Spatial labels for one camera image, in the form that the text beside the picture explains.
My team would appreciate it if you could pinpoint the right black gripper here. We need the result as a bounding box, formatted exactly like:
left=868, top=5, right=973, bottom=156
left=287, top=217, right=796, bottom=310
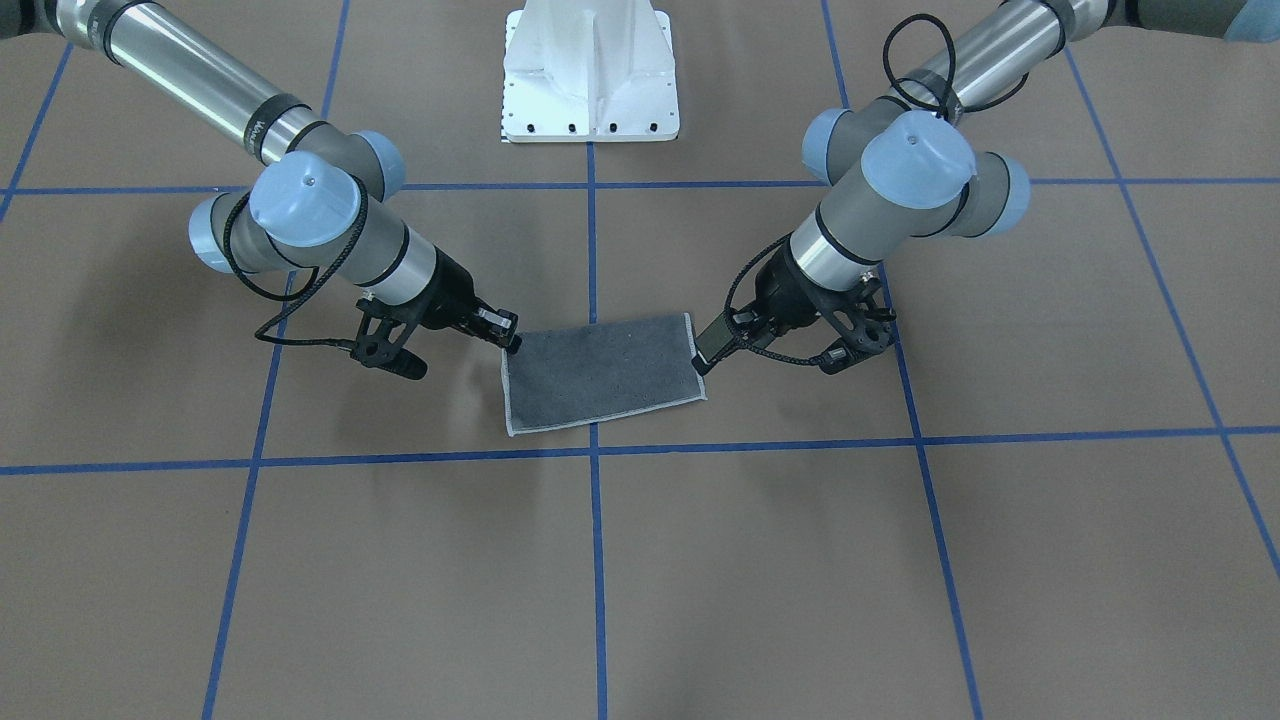
left=410, top=250, right=522, bottom=354

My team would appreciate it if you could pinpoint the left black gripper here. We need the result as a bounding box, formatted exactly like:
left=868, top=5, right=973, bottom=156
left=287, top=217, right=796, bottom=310
left=692, top=240, right=820, bottom=375

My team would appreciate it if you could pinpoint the pink and grey microfibre towel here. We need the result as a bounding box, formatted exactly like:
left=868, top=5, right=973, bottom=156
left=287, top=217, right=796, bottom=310
left=500, top=313, right=707, bottom=436

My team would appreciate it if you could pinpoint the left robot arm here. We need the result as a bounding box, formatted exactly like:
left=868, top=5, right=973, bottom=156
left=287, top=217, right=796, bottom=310
left=691, top=1, right=1277, bottom=375

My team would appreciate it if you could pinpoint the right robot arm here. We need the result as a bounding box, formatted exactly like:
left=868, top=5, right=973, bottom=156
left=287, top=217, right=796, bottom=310
left=3, top=1, right=520, bottom=379

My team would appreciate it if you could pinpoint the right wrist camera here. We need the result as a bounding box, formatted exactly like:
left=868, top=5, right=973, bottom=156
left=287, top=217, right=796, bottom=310
left=349, top=297, right=428, bottom=380

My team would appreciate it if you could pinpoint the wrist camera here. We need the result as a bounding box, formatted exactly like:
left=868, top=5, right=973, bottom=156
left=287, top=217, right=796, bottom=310
left=814, top=279, right=897, bottom=375
left=349, top=297, right=428, bottom=380

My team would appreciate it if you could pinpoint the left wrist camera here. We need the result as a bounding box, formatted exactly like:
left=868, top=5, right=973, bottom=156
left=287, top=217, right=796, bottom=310
left=814, top=279, right=897, bottom=375

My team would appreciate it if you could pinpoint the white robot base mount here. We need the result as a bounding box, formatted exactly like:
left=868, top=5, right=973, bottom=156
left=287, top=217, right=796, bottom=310
left=500, top=1, right=681, bottom=143

